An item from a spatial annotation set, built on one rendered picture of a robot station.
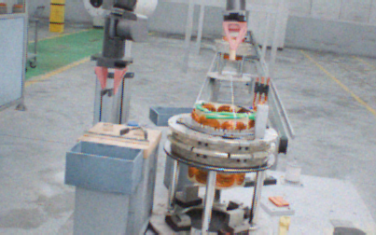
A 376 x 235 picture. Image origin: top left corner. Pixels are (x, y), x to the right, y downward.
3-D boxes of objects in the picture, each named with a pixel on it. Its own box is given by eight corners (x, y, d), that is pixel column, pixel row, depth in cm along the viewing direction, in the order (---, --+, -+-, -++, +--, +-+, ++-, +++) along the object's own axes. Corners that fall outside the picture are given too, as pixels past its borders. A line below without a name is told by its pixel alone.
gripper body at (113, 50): (127, 67, 133) (130, 39, 132) (89, 62, 134) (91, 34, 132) (133, 64, 140) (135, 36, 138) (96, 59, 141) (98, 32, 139)
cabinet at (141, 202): (138, 249, 140) (146, 158, 134) (72, 238, 142) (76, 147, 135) (152, 220, 159) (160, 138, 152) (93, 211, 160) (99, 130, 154)
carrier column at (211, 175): (208, 239, 146) (217, 169, 141) (199, 237, 146) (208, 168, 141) (208, 234, 148) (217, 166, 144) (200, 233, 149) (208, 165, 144)
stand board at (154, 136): (146, 158, 133) (147, 149, 133) (76, 147, 135) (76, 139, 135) (161, 138, 153) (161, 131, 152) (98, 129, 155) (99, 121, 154)
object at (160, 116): (206, 181, 197) (215, 108, 190) (216, 192, 187) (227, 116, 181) (142, 182, 189) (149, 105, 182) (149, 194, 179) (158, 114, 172)
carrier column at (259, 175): (257, 228, 156) (266, 162, 151) (248, 227, 156) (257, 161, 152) (256, 224, 159) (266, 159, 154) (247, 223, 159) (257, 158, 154)
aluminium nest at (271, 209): (294, 214, 175) (295, 208, 174) (271, 215, 172) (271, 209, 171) (277, 200, 186) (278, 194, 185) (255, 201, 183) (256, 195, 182)
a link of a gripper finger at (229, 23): (246, 54, 152) (247, 22, 153) (244, 47, 145) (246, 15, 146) (223, 53, 153) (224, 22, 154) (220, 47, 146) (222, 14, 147)
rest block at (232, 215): (223, 228, 149) (226, 211, 148) (237, 224, 153) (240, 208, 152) (233, 234, 146) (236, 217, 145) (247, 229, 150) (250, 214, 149)
